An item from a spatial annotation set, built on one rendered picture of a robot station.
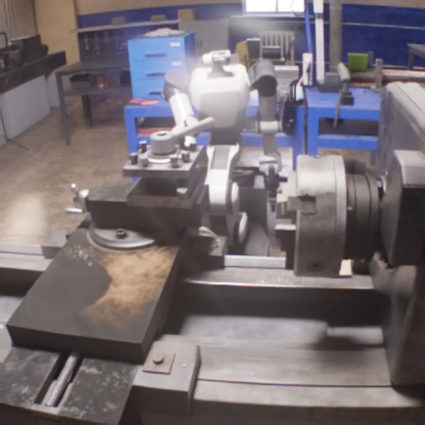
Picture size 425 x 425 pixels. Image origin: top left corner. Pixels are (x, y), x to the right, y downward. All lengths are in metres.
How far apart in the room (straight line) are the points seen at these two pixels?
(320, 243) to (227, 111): 1.42
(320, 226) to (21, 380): 0.66
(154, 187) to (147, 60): 1.83
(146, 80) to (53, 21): 6.00
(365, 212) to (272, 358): 0.36
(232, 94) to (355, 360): 1.45
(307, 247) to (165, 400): 0.40
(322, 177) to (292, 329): 0.49
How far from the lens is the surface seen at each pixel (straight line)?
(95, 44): 5.41
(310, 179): 0.85
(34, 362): 1.01
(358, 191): 0.90
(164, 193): 1.13
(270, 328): 1.21
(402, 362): 0.90
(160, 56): 2.89
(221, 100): 2.15
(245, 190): 2.99
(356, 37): 8.02
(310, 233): 0.84
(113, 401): 0.89
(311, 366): 0.97
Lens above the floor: 1.55
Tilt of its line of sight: 29 degrees down
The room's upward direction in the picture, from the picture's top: 3 degrees counter-clockwise
